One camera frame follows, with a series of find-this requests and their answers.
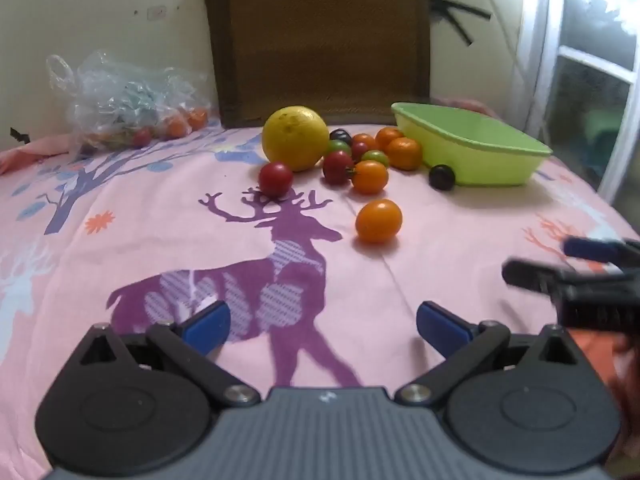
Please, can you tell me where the large yellow citrus fruit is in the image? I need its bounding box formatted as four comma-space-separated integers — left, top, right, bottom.
262, 105, 330, 172

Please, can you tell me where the person's right hand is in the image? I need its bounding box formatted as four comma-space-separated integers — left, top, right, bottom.
605, 335, 639, 479

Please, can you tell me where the small green orange tomato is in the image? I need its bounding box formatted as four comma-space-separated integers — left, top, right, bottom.
360, 150, 390, 167

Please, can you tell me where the pink deer print bedsheet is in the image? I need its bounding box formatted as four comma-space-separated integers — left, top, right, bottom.
1, 126, 638, 479

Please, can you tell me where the red cherry tomato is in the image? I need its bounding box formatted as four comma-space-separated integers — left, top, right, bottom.
258, 162, 293, 198

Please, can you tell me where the small orange tomato back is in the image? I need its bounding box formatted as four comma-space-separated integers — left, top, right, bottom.
352, 133, 378, 150

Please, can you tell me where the clear plastic bag of fruit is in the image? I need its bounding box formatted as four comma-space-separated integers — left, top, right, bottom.
47, 51, 212, 158

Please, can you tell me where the orange mandarin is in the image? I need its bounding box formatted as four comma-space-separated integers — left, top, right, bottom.
375, 127, 404, 152
385, 136, 422, 171

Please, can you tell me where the small red tomato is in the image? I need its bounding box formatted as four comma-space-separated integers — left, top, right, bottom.
350, 142, 370, 164

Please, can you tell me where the orange mandarin back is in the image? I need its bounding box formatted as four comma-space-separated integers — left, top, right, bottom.
375, 127, 404, 152

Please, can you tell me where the dark red tomato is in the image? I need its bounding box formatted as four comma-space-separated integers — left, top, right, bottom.
322, 151, 354, 185

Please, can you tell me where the white window frame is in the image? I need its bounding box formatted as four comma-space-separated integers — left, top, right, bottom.
518, 0, 639, 203

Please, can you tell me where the black tape cross on wall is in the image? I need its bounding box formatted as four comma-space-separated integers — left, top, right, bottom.
428, 0, 492, 47

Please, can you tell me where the dark purple tomato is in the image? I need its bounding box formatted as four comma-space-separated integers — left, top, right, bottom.
428, 165, 456, 192
330, 129, 352, 145

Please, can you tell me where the white power cable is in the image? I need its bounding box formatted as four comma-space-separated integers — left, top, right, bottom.
470, 0, 539, 134

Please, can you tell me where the dark purple tomato back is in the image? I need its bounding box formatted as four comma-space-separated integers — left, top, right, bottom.
330, 129, 352, 145

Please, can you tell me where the green plastic basin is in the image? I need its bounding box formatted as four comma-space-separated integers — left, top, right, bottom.
392, 102, 552, 186

